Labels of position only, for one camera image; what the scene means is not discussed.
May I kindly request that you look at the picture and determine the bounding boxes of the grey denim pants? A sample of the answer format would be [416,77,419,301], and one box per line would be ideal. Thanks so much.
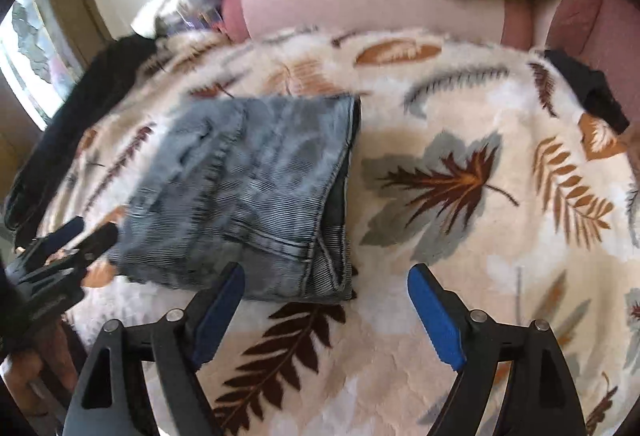
[110,94,361,304]

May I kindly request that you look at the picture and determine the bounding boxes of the black cloth by sofa arm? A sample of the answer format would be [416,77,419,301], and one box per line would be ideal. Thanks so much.
[544,49,629,135]

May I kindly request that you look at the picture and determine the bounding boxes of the black garment on blanket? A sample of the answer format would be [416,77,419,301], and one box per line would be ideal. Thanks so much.
[3,34,157,247]

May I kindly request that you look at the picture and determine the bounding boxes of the cream leaf-print fleece blanket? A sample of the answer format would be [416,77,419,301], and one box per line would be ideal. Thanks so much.
[39,29,639,435]

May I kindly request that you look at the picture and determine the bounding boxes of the window with wooden frame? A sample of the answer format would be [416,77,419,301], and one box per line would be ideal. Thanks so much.
[1,0,112,130]

